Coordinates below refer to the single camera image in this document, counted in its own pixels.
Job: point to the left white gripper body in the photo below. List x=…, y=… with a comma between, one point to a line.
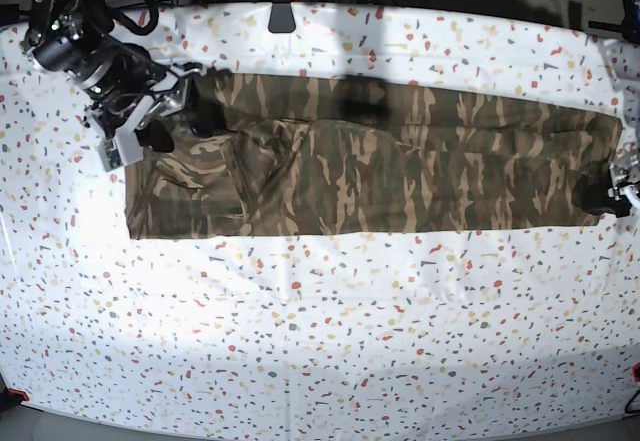
x=624, y=193

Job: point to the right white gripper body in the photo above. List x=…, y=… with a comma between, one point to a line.
x=133, y=111

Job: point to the camouflage T-shirt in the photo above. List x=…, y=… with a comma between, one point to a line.
x=310, y=156

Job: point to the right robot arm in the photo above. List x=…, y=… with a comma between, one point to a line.
x=75, y=37

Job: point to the blue tool at right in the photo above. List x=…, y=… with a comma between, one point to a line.
x=628, y=28

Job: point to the red clamp right corner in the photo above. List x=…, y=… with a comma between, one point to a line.
x=636, y=372

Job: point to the red clamp corner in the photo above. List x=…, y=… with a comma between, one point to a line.
x=17, y=395
x=636, y=372

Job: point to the terrazzo pattern table cloth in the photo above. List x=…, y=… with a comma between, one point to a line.
x=445, y=336

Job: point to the red clamp left corner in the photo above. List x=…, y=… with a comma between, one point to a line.
x=17, y=395

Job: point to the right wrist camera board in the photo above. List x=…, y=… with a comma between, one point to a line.
x=120, y=151

